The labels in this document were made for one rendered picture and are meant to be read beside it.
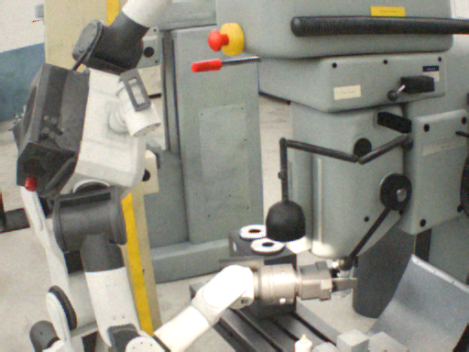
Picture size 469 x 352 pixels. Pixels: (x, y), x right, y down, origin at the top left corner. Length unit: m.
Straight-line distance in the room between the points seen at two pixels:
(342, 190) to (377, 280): 2.24
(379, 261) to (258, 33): 2.41
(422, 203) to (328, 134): 0.27
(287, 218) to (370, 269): 2.28
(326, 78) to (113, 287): 0.57
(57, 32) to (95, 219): 1.62
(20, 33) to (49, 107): 8.76
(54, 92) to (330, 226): 0.62
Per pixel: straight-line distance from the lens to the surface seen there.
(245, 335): 1.67
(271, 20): 1.01
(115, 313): 1.24
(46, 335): 2.16
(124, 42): 1.42
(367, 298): 3.47
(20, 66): 10.06
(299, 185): 1.19
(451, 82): 1.29
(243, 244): 1.76
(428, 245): 1.67
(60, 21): 2.74
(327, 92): 1.06
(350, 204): 1.18
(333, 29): 1.00
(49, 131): 1.24
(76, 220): 1.23
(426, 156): 1.25
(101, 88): 1.35
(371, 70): 1.11
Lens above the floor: 1.88
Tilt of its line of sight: 18 degrees down
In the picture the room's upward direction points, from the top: 3 degrees counter-clockwise
